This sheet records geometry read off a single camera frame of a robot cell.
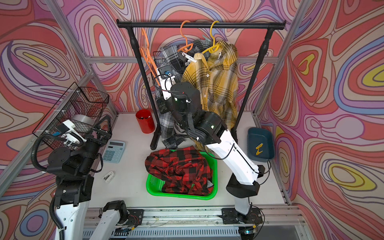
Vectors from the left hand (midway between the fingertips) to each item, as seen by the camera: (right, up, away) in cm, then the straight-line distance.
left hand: (107, 121), depth 56 cm
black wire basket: (-30, +13, +24) cm, 41 cm away
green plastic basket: (+12, -35, +25) cm, 45 cm away
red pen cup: (+1, +3, +42) cm, 42 cm away
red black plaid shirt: (+28, -24, +17) cm, 41 cm away
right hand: (+22, +11, -3) cm, 25 cm away
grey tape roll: (-22, +2, +17) cm, 28 cm away
